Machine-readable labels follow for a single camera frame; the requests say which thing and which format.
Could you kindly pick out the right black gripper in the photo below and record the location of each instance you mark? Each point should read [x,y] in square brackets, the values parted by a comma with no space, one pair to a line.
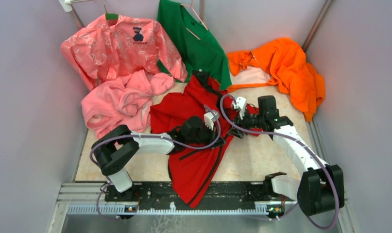
[235,132]

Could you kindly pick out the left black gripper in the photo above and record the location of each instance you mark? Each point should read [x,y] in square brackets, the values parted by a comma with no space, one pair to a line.
[213,134]

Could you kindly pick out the red jacket black lining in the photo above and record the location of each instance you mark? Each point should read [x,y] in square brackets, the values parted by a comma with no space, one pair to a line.
[191,170]

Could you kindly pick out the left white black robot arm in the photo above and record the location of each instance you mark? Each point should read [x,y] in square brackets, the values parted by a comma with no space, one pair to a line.
[113,151]

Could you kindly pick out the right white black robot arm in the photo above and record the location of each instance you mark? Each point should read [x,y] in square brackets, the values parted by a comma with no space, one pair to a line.
[320,188]

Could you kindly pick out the pink patterned bear jacket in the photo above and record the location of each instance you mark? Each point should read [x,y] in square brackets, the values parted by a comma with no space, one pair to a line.
[106,49]

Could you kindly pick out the plain pink garment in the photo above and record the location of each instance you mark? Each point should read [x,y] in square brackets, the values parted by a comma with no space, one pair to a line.
[125,100]

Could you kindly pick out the orange garment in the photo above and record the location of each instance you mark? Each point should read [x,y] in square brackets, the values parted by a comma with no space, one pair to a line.
[281,63]

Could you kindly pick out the green shirt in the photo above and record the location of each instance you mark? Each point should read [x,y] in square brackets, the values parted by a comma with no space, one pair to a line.
[197,46]

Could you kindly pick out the pink clothes hanger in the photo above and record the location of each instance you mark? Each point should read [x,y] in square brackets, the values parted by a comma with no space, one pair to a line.
[198,14]

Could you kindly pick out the green clothes hanger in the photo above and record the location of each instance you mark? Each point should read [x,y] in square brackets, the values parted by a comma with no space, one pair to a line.
[108,15]

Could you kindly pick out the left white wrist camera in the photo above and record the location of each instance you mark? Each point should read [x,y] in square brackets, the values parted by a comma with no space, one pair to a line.
[212,117]

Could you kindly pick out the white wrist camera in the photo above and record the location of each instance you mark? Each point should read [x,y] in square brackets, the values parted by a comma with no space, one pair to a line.
[239,104]
[212,117]

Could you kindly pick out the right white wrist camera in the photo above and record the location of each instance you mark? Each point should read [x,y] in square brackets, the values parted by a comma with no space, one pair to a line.
[239,104]

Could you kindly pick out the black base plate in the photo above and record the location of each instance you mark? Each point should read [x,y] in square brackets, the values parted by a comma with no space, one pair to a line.
[220,205]

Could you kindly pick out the white toothed cable strip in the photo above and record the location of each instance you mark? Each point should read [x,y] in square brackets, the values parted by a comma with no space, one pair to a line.
[124,209]

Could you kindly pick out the aluminium frame rail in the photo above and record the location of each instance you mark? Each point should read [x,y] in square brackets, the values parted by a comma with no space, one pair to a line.
[73,193]

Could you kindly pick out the metal corner post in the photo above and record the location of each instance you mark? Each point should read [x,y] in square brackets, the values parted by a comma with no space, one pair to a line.
[317,23]

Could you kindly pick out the white rail bracket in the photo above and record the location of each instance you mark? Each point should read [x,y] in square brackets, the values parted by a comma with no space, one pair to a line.
[67,4]

